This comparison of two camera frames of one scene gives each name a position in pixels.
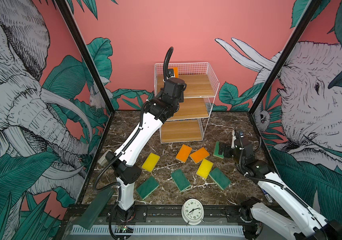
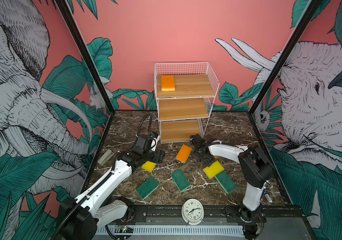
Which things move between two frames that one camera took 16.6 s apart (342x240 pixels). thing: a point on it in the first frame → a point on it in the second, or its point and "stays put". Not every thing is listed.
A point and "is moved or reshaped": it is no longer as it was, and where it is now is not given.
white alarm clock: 193,211 stays put
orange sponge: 176,70 is moved or reshaped
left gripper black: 182,98 → 158,156
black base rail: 173,214 stays put
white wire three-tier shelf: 202,85 stays put
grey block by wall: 103,160 stays put
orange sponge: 183,153 stays put
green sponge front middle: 180,179 stays put
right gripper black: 229,148 → 206,162
